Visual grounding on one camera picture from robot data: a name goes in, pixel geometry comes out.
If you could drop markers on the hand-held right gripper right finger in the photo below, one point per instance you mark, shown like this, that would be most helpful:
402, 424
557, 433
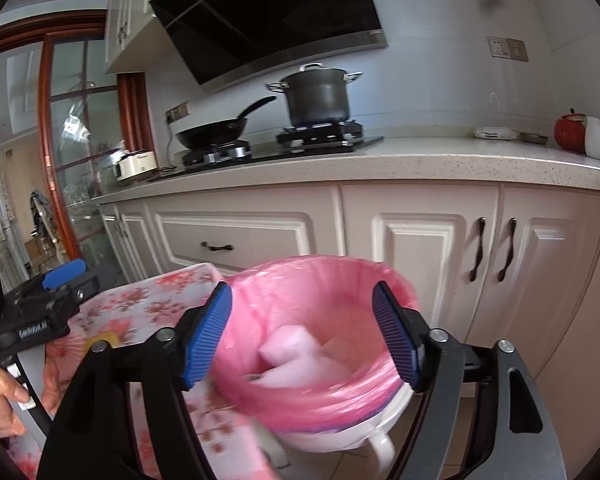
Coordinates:
395, 335

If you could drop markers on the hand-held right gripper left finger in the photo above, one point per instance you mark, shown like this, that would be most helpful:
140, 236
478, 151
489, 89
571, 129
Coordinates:
207, 335

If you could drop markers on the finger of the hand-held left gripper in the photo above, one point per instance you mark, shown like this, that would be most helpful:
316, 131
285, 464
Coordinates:
65, 272
87, 287

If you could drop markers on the pink trash bag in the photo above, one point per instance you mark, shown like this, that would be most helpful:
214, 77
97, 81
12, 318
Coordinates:
300, 280

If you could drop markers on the white trash bin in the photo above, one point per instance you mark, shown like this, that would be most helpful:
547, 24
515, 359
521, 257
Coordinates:
330, 442

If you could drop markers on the person's left hand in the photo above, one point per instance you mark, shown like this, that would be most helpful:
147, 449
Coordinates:
0, 392

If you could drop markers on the yellow sponge piece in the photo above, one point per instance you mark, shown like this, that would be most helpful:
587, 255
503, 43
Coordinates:
107, 337

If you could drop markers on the grey kitchen cabinets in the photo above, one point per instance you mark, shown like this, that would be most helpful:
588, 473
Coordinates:
405, 240

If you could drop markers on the white rice cooker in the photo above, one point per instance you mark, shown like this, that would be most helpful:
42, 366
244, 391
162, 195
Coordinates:
137, 165

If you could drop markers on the wooden glass door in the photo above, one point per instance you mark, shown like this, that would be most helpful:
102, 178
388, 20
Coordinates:
87, 135

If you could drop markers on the black wok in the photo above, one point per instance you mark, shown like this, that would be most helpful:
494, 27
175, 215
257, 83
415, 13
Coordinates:
212, 132

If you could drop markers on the black gas stove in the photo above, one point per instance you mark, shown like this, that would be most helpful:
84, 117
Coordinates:
290, 145

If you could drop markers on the white flat dish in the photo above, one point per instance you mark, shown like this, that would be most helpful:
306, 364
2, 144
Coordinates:
495, 133

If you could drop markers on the small metal dish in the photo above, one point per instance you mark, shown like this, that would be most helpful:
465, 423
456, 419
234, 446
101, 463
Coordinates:
532, 137

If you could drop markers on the dark cooking pot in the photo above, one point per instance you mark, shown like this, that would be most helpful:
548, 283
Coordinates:
317, 97

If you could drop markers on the white upper cabinet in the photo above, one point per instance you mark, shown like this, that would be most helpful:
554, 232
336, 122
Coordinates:
130, 25

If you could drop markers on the red ceramic jar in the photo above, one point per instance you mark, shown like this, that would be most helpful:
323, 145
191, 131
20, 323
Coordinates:
569, 132

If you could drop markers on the white bottle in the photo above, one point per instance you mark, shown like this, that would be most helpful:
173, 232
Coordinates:
594, 140

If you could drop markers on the black range hood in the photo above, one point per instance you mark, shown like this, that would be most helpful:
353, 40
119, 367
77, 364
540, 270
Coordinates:
265, 15

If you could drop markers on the wooden door frame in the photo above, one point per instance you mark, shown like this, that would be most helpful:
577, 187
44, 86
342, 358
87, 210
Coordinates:
30, 30

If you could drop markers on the double wall socket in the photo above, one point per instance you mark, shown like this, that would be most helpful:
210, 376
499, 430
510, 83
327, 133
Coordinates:
507, 48

